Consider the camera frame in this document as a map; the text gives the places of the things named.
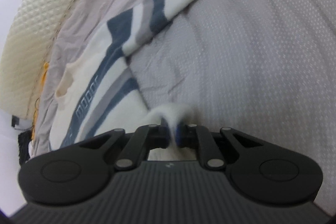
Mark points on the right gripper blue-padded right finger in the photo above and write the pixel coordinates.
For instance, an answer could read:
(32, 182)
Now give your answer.
(200, 139)

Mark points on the black clothes pile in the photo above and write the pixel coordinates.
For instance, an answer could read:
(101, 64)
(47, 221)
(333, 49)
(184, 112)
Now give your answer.
(24, 139)

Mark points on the grey bed sheet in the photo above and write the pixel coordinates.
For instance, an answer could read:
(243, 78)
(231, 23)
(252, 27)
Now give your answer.
(263, 67)

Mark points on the cream quilted mattress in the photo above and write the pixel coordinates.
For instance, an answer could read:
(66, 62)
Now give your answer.
(27, 48)

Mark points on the black wall socket left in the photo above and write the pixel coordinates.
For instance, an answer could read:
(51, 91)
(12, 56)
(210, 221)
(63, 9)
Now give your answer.
(15, 122)

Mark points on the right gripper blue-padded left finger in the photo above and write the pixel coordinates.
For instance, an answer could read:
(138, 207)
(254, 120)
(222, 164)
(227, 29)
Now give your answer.
(141, 142)

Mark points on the yellow cloth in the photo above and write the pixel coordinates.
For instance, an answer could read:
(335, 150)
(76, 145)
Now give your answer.
(36, 105)

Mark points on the white fleece striped sweater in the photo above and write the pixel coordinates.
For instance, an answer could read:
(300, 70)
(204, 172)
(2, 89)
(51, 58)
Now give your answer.
(98, 92)

